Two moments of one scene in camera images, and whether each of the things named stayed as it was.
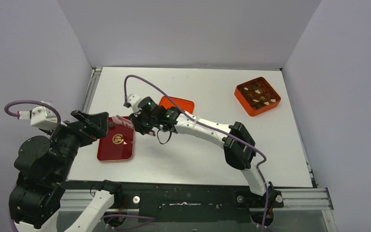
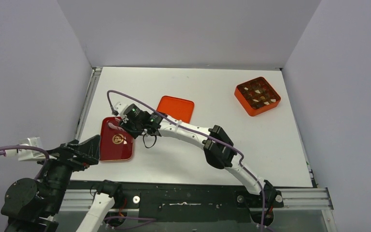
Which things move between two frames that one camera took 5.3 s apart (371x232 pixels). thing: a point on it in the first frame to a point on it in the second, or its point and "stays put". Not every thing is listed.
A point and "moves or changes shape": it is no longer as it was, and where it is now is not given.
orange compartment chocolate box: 257,95 stays put
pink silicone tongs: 124,121 moves or changes shape
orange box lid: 187,106 stays put
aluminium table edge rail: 96,71 stays put
